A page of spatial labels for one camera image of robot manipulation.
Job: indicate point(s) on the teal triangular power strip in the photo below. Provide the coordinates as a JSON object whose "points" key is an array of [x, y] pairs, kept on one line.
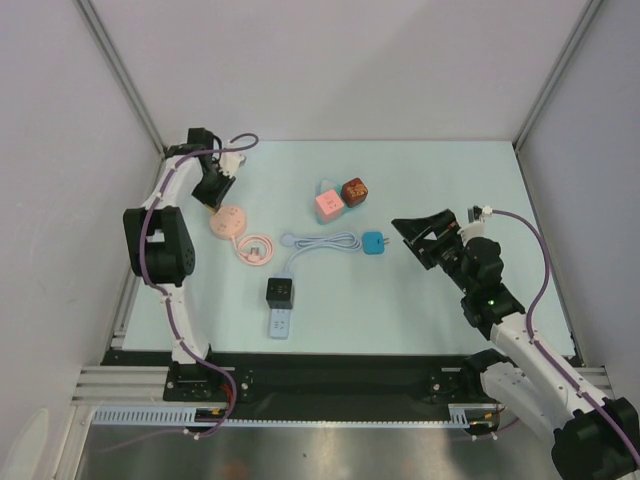
{"points": [[325, 185]]}

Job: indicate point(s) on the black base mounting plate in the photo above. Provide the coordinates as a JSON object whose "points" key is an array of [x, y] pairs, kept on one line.
{"points": [[350, 385]]}

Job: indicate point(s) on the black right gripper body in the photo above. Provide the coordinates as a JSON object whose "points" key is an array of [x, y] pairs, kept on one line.
{"points": [[435, 245]]}

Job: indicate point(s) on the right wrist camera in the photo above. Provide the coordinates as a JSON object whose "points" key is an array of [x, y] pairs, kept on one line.
{"points": [[477, 216]]}

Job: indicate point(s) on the pink cube socket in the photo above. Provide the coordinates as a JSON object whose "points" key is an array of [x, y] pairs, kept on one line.
{"points": [[328, 206]]}

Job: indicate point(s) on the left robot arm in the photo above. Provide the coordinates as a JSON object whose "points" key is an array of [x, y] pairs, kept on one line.
{"points": [[162, 253]]}

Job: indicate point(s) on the blue flat plug adapter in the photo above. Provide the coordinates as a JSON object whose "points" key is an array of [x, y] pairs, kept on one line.
{"points": [[374, 243]]}

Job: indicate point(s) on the pink round power strip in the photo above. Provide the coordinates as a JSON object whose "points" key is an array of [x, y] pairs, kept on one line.
{"points": [[228, 223]]}

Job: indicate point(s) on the dark red cube socket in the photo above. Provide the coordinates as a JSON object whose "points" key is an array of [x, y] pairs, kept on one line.
{"points": [[354, 192]]}

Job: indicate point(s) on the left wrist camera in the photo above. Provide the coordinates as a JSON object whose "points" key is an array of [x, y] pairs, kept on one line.
{"points": [[230, 163]]}

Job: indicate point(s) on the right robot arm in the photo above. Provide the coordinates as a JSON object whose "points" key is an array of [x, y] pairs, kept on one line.
{"points": [[590, 435]]}

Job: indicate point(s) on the black cube socket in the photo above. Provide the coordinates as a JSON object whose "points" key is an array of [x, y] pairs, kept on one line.
{"points": [[280, 293]]}

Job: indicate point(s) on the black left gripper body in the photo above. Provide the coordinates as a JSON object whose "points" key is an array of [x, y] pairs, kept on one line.
{"points": [[212, 187]]}

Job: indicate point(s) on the light blue power strip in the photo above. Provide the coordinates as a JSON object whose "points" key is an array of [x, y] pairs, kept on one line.
{"points": [[279, 320]]}

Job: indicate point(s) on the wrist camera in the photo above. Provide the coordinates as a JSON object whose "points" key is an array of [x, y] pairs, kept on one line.
{"points": [[477, 216], [230, 163]]}

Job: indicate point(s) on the white slotted cable duct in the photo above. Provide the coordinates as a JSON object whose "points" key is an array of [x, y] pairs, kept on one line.
{"points": [[452, 416]]}

